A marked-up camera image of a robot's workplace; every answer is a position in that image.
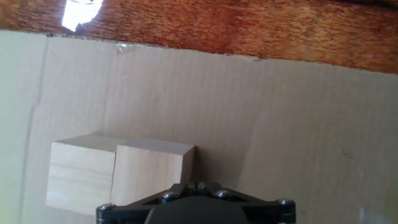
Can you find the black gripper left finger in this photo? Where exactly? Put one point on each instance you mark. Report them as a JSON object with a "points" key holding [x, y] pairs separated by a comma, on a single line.
{"points": [[124, 213]]}

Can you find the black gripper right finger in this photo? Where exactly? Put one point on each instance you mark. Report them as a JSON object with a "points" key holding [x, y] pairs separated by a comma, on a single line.
{"points": [[270, 213]]}

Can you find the light wooden block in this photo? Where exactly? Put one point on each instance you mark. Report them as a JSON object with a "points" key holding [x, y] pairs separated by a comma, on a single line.
{"points": [[146, 174], [77, 174]]}

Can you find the brown cardboard sheet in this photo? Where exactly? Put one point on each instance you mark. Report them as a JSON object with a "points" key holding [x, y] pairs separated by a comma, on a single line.
{"points": [[264, 124]]}

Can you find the red-brown wooden board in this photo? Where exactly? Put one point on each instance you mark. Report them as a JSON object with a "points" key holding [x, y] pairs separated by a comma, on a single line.
{"points": [[217, 25]]}

